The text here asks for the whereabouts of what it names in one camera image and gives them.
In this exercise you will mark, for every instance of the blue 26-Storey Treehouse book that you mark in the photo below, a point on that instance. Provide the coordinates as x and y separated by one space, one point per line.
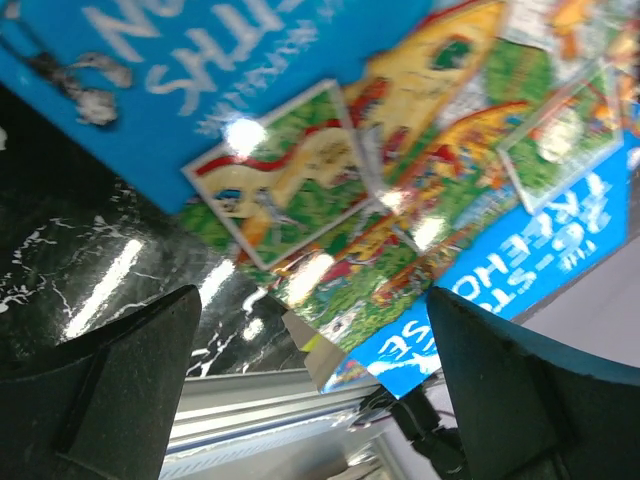
346 154

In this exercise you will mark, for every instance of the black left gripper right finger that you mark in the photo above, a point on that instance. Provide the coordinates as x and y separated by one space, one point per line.
530 407

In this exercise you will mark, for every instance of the aluminium rail frame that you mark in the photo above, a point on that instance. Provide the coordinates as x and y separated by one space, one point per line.
228 418

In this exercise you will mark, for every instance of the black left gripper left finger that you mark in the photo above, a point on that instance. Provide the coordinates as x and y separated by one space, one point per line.
102 405

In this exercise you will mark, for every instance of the black marble pattern mat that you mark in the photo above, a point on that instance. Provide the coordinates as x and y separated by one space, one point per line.
81 248

